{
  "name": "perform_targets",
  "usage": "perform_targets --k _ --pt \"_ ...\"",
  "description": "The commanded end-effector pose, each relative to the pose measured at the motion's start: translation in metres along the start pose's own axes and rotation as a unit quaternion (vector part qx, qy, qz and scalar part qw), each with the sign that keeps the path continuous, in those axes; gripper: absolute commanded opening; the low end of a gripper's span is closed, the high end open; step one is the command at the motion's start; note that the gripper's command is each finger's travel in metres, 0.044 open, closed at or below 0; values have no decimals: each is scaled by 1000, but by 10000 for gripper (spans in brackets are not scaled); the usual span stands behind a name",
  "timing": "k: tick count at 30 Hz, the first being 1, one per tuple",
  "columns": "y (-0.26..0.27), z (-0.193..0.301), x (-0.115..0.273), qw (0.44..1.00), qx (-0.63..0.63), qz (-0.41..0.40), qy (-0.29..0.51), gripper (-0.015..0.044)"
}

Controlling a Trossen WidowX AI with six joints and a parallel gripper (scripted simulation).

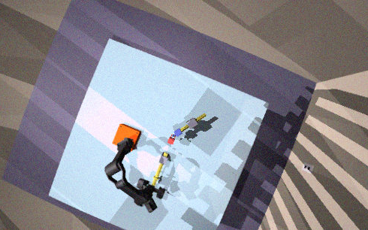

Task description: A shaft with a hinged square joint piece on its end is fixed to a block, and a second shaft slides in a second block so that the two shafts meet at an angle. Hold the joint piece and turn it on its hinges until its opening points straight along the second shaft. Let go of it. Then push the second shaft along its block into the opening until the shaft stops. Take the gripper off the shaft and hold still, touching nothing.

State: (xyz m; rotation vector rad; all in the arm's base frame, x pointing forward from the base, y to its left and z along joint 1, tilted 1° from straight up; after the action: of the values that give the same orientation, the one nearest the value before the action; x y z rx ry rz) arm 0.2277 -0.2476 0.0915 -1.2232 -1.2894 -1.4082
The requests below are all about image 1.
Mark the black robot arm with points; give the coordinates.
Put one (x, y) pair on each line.
(141, 196)

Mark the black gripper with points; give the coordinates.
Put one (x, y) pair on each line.
(143, 183)

